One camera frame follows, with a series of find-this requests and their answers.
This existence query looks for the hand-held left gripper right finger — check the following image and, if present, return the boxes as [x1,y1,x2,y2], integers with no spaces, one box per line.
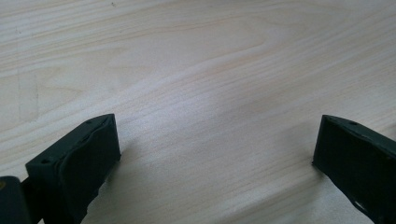
[312,114,396,224]

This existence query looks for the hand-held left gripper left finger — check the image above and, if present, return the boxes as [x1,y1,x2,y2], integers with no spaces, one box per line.
[25,113,121,224]

